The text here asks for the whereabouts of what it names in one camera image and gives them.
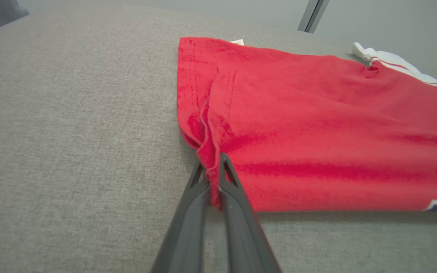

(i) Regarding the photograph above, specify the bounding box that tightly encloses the grey partition post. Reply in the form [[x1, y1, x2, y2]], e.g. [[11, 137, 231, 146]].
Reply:
[[297, 0, 330, 34]]

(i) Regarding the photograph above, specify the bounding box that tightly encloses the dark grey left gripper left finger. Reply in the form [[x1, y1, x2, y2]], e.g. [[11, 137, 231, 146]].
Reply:
[[150, 161, 211, 273]]

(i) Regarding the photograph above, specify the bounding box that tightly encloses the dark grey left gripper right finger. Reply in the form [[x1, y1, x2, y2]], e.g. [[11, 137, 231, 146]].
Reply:
[[218, 153, 281, 273]]

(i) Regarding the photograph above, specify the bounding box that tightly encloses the red shirt with striped trim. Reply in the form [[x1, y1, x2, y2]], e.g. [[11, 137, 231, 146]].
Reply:
[[176, 36, 437, 213]]

